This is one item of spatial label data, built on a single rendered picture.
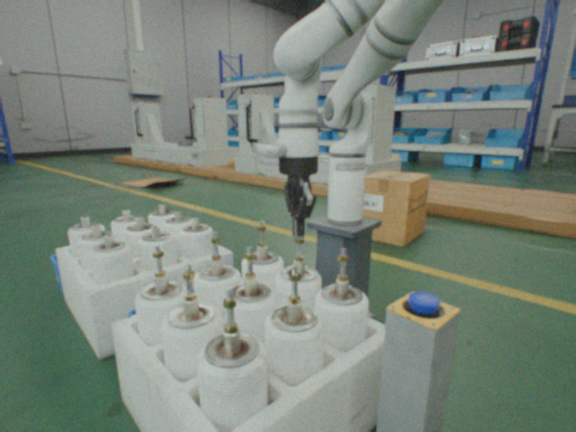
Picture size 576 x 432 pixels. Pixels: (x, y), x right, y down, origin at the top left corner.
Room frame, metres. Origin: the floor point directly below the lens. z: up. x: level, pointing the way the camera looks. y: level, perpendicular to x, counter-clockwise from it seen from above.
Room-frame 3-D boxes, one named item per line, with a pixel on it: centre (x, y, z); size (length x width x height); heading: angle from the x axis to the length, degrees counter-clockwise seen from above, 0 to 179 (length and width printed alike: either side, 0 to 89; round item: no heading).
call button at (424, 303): (0.42, -0.18, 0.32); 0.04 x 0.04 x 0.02
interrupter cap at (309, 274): (0.66, -0.02, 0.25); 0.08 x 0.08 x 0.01
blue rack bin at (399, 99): (5.31, -1.72, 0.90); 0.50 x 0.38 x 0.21; 139
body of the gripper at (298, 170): (0.66, -0.02, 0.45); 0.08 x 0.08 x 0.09
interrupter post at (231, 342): (0.42, 0.08, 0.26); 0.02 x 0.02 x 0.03
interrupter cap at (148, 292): (0.59, 0.24, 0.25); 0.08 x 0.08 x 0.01
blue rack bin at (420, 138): (5.00, -2.03, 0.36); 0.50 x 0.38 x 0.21; 141
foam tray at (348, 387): (0.59, 0.07, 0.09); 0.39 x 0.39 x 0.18; 42
